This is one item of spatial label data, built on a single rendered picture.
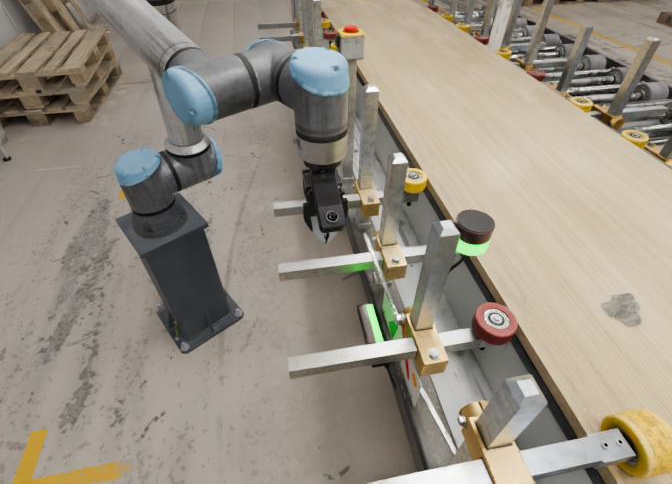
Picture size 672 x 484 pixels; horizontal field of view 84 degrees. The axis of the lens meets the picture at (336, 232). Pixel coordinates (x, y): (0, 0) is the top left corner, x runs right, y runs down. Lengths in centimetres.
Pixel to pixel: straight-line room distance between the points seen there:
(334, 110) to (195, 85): 21
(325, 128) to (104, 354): 163
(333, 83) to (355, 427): 131
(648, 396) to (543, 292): 23
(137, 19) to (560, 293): 97
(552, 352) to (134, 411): 152
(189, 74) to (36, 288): 199
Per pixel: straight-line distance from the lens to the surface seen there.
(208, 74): 64
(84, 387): 198
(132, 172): 136
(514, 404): 51
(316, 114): 61
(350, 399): 166
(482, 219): 64
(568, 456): 67
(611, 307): 94
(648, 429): 72
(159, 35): 76
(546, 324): 85
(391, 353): 77
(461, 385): 105
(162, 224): 146
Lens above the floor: 153
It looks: 43 degrees down
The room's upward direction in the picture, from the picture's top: straight up
